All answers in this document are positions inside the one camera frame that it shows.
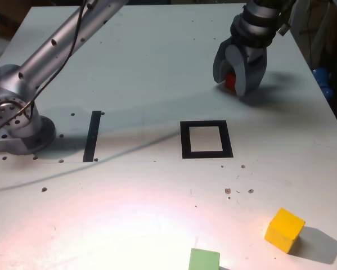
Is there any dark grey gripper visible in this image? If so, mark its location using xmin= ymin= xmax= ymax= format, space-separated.
xmin=212 ymin=39 xmax=269 ymax=96

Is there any red cube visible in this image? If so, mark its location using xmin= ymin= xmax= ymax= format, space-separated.
xmin=223 ymin=73 xmax=237 ymax=92

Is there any yellow cube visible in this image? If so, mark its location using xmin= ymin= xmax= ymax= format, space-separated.
xmin=264 ymin=207 xmax=307 ymax=254

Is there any green cube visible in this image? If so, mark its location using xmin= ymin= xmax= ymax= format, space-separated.
xmin=188 ymin=247 xmax=221 ymax=270

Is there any black tape square outline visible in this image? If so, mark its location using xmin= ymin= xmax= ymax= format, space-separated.
xmin=179 ymin=120 xmax=234 ymax=160

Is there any blue object beside table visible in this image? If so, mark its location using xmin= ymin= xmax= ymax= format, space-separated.
xmin=312 ymin=67 xmax=335 ymax=99

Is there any pale object behind table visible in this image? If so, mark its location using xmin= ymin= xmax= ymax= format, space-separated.
xmin=294 ymin=0 xmax=335 ymax=65

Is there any black tape strip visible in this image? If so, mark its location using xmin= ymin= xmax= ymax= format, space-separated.
xmin=82 ymin=110 xmax=102 ymax=163

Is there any brown cardboard box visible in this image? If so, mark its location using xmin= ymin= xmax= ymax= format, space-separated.
xmin=0 ymin=0 xmax=31 ymax=36

